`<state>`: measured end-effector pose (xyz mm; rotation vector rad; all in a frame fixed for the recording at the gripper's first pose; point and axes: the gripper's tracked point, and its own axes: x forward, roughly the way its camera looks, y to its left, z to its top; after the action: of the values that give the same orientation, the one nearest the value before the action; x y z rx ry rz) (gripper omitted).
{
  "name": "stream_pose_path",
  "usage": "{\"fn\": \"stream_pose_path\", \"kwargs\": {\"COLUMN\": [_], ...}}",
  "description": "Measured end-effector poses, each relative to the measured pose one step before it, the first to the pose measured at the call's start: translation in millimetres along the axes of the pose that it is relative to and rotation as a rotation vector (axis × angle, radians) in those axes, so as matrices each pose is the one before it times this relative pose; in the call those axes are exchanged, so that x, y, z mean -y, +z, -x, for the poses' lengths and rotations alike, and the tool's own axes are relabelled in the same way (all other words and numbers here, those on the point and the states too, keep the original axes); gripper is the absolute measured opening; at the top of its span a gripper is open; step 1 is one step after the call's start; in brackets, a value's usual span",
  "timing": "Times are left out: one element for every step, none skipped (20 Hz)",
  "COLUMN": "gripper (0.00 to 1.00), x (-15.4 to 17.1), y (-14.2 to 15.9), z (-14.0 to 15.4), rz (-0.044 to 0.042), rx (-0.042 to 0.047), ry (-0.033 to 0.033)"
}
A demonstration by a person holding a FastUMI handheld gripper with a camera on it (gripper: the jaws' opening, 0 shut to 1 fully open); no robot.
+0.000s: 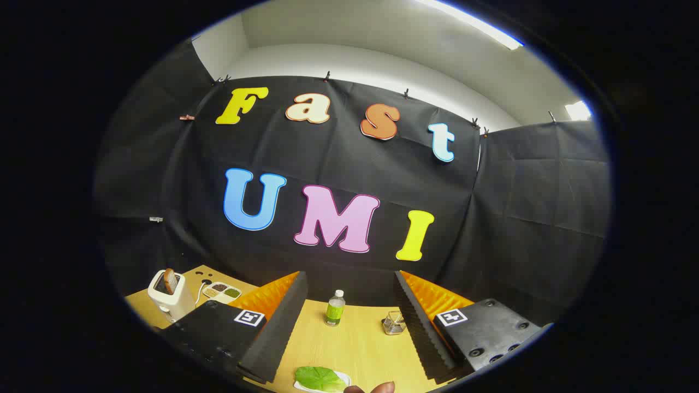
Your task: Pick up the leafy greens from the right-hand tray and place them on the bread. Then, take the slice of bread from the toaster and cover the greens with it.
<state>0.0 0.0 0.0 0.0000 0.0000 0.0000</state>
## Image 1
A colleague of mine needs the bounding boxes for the white toaster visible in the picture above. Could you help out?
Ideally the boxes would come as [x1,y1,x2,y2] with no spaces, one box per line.
[147,269,197,323]

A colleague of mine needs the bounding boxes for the white rounded rectangular plate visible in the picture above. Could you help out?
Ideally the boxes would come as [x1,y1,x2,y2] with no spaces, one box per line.
[293,370,353,393]

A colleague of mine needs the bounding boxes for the green label plastic bottle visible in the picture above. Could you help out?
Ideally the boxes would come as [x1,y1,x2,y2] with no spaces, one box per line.
[325,289,346,327]

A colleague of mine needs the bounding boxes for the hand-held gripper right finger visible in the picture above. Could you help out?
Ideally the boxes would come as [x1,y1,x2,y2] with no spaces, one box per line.
[393,270,553,383]

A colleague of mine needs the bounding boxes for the green lettuce leaf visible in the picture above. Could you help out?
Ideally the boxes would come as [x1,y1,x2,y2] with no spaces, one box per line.
[295,366,347,392]

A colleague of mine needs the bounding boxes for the bright ceiling light panel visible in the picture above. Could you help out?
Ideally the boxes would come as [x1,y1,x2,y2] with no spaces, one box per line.
[564,100,593,122]

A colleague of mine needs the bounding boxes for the white divided seasoning tray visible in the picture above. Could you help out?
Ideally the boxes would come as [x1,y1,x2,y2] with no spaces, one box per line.
[202,282,242,305]

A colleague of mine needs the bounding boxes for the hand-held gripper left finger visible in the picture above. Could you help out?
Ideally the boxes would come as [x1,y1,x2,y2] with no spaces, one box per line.
[156,271,309,385]

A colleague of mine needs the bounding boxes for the metal wire toast rack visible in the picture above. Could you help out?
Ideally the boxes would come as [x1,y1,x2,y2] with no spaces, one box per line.
[381,310,406,336]

